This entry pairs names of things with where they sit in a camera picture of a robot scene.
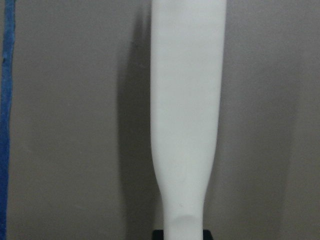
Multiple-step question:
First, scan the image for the black bristle hand brush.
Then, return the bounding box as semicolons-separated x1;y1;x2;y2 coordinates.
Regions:
150;0;227;240

